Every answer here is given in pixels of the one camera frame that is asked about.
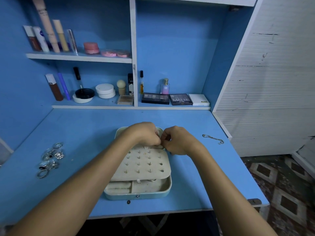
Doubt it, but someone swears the person's right hand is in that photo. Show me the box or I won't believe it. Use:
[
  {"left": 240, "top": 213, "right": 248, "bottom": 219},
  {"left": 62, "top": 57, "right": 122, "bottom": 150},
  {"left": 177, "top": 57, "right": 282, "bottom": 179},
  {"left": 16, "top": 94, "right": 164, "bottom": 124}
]
[{"left": 160, "top": 126, "right": 203, "bottom": 157}]

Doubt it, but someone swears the person's left hand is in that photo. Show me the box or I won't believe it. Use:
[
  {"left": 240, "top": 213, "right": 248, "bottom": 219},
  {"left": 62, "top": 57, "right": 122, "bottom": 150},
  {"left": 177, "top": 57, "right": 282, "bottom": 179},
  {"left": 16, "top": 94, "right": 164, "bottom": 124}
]
[{"left": 119, "top": 122, "right": 163, "bottom": 151}]

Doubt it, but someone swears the silver link chain bracelet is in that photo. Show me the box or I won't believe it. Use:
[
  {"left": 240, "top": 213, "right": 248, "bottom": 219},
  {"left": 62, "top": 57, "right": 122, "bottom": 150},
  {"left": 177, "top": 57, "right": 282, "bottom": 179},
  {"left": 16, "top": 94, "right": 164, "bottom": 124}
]
[{"left": 202, "top": 134, "right": 224, "bottom": 145}]

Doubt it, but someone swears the cream jewellery box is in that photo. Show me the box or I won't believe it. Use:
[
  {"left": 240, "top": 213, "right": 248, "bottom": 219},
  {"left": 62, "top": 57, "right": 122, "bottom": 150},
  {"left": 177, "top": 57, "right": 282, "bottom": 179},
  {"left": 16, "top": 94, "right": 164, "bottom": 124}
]
[{"left": 103, "top": 126, "right": 173, "bottom": 201}]

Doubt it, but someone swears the pile of silver rings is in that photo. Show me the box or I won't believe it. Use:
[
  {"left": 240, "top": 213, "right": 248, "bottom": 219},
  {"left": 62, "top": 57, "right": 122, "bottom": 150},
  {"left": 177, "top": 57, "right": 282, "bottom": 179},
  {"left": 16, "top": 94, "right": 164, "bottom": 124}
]
[{"left": 36, "top": 142, "right": 66, "bottom": 179}]

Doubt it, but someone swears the person's left forearm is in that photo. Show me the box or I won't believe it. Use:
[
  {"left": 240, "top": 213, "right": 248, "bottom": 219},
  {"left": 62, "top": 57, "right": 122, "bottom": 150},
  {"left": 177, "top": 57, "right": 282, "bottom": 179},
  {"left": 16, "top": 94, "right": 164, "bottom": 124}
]
[{"left": 7, "top": 136, "right": 133, "bottom": 236}]

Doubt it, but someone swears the person's right forearm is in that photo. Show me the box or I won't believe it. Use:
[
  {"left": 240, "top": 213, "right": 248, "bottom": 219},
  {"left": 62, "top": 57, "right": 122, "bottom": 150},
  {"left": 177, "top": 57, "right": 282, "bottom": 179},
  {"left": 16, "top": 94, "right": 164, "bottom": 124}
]
[{"left": 187, "top": 145, "right": 279, "bottom": 236}]

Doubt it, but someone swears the white flat box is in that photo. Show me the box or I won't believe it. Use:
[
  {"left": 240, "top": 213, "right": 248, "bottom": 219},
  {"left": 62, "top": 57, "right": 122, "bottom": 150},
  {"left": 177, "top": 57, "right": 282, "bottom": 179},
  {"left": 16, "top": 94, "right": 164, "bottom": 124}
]
[{"left": 188, "top": 94, "right": 211, "bottom": 107}]

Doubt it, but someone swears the person's dark clothing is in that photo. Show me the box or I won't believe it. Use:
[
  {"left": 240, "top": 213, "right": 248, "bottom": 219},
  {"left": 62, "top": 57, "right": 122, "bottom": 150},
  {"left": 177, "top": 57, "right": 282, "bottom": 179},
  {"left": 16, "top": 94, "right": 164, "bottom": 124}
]
[{"left": 76, "top": 211, "right": 220, "bottom": 236}]

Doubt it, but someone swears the dark eyeshadow palette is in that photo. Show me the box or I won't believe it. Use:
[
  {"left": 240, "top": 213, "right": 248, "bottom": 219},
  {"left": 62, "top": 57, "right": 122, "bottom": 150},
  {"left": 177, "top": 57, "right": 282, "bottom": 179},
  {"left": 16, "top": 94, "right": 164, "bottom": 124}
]
[{"left": 141, "top": 93, "right": 170, "bottom": 105}]

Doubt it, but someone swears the square brown powder compact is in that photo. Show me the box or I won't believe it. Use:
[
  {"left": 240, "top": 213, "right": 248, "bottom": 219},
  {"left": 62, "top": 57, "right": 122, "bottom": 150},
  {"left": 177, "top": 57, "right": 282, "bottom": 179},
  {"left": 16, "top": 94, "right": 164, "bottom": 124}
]
[{"left": 117, "top": 95, "right": 135, "bottom": 106}]

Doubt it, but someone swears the black lettered eyeshadow palette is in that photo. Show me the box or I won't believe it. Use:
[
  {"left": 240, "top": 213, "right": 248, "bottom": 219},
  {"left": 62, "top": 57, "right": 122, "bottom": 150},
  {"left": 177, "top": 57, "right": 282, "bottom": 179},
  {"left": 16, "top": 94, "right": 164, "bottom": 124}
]
[{"left": 169, "top": 94, "right": 194, "bottom": 106}]

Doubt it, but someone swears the black cosmetic bottle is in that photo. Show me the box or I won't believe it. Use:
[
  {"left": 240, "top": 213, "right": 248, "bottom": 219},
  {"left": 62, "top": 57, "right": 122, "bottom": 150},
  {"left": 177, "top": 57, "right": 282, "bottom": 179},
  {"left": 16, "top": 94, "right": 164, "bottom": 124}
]
[{"left": 127, "top": 73, "right": 134, "bottom": 96}]

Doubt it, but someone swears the small pink perfume bottle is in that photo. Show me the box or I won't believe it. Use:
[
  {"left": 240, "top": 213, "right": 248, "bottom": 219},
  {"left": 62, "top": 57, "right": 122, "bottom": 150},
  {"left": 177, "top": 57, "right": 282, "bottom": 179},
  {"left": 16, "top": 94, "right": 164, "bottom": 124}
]
[{"left": 160, "top": 78, "right": 170, "bottom": 95}]

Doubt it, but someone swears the beige makeup sponge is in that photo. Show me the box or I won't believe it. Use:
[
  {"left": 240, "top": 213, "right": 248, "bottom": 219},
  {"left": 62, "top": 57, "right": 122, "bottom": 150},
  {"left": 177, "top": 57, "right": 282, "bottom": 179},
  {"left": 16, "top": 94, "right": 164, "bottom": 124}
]
[{"left": 116, "top": 79, "right": 127, "bottom": 96}]

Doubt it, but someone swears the white round cream jar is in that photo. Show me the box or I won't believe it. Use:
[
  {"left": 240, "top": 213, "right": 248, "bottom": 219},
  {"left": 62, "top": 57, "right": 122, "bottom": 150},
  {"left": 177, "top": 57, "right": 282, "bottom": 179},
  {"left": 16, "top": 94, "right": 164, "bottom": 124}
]
[{"left": 95, "top": 83, "right": 116, "bottom": 99}]

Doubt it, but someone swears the white bowl black inside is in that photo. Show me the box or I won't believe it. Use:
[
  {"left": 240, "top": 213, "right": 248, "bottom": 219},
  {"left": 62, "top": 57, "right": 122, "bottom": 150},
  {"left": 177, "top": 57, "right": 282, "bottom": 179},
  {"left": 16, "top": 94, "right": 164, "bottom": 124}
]
[{"left": 73, "top": 88, "right": 95, "bottom": 104}]

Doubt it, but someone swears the black makeup brush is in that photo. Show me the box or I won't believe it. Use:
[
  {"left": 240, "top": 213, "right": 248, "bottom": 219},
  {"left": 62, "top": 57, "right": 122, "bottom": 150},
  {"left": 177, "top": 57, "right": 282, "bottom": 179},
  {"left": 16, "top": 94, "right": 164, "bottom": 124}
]
[{"left": 73, "top": 67, "right": 83, "bottom": 90}]

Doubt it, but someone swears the white shelf unit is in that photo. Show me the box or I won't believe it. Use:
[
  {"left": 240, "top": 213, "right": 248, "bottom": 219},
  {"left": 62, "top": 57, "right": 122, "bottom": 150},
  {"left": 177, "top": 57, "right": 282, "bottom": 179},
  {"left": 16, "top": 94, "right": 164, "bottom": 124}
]
[{"left": 26, "top": 0, "right": 258, "bottom": 110}]

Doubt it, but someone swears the blue cosmetic tube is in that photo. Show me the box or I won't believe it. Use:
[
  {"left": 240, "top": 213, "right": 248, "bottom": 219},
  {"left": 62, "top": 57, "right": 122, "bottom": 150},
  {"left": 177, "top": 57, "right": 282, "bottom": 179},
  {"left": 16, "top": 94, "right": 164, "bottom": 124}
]
[{"left": 57, "top": 72, "right": 72, "bottom": 101}]

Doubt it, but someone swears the brown lipstick tube white cap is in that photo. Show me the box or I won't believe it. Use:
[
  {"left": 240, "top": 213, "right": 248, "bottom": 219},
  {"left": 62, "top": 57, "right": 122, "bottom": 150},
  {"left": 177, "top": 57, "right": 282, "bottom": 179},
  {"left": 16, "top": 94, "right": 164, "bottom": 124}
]
[{"left": 45, "top": 73, "right": 65, "bottom": 101}]

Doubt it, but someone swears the white slatted cabinet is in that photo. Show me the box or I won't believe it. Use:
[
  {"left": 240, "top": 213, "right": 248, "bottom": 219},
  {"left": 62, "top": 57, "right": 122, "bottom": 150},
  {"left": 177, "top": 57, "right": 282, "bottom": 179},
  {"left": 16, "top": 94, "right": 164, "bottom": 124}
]
[{"left": 212, "top": 0, "right": 315, "bottom": 157}]

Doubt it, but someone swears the pink round jar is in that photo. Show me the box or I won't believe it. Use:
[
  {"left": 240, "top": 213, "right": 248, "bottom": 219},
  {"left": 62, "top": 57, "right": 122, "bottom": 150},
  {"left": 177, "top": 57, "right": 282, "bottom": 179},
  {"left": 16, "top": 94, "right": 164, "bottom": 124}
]
[{"left": 83, "top": 42, "right": 100, "bottom": 55}]

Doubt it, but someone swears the short beige cosmetic tube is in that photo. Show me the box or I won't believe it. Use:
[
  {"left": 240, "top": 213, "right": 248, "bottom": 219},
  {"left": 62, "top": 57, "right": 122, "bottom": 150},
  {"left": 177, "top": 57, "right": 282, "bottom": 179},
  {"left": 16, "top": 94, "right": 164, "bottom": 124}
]
[{"left": 52, "top": 19, "right": 70, "bottom": 52}]

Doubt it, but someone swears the white tube blue label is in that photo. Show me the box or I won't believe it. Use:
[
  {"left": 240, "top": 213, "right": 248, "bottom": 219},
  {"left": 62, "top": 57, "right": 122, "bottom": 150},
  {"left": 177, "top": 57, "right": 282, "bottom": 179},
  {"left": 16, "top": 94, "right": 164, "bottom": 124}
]
[{"left": 32, "top": 26, "right": 51, "bottom": 53}]

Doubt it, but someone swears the white framed marbled panel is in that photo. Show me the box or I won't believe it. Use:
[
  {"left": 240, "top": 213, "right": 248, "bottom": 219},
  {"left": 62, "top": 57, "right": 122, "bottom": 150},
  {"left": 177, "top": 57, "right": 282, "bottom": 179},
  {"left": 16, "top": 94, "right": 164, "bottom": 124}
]
[{"left": 0, "top": 137, "right": 13, "bottom": 165}]

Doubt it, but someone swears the tall beige cosmetic tube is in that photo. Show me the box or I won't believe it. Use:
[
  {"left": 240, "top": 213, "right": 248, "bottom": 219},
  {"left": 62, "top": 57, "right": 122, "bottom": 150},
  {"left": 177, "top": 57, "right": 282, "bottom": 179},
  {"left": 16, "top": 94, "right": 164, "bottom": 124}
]
[{"left": 31, "top": 0, "right": 61, "bottom": 53}]

